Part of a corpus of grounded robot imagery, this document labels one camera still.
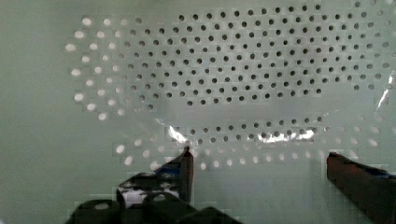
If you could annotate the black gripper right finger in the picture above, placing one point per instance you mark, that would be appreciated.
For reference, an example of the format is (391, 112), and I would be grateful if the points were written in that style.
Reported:
(371, 189)

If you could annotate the mint green plastic strainer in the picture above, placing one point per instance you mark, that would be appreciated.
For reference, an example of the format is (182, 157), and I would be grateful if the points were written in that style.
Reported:
(260, 92)

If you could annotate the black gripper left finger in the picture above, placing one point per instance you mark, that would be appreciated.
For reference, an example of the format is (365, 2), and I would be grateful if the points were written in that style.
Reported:
(159, 197)

